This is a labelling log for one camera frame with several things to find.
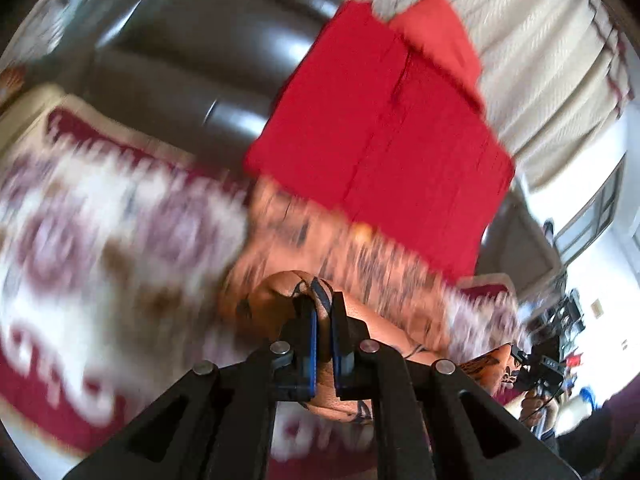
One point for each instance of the dark leather sofa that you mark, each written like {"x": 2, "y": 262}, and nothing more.
{"x": 190, "y": 75}

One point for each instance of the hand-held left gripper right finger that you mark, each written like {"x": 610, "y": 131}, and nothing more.
{"x": 345, "y": 360}

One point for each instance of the orange floral garment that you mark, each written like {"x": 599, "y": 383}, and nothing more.
{"x": 390, "y": 270}

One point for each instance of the red garment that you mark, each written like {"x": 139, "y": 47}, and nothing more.
{"x": 390, "y": 135}

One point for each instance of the window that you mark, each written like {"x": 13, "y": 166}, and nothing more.
{"x": 590, "y": 215}

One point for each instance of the maroon and cream patterned blanket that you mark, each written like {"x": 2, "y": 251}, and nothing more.
{"x": 100, "y": 240}

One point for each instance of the person's right hand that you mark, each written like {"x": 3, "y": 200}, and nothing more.
{"x": 531, "y": 407}

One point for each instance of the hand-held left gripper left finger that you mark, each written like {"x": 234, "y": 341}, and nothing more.
{"x": 311, "y": 355}

